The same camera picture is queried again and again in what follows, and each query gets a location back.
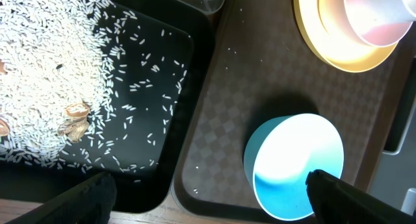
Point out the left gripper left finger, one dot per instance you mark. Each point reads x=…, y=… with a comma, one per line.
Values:
x=88, y=202

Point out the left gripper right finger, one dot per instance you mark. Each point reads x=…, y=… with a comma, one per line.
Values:
x=335, y=201

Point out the blue bowl with rice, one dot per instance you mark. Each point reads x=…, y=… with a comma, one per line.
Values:
x=281, y=153

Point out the grey dishwasher rack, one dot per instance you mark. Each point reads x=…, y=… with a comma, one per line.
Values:
x=394, y=182

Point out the brown nut shell piece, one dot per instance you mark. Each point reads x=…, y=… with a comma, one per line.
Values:
x=76, y=124

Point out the yellow plate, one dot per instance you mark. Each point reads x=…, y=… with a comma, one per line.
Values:
x=324, y=27

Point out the brown serving tray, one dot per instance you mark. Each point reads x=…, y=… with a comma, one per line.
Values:
x=262, y=69

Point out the black plastic tray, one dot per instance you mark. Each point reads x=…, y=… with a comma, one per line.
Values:
x=41, y=185

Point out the spilled rice pile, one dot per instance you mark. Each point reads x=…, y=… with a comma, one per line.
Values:
x=127, y=67

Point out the pink bowl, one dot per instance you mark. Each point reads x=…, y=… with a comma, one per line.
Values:
x=383, y=36

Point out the cream cup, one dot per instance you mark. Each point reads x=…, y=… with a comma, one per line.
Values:
x=367, y=14

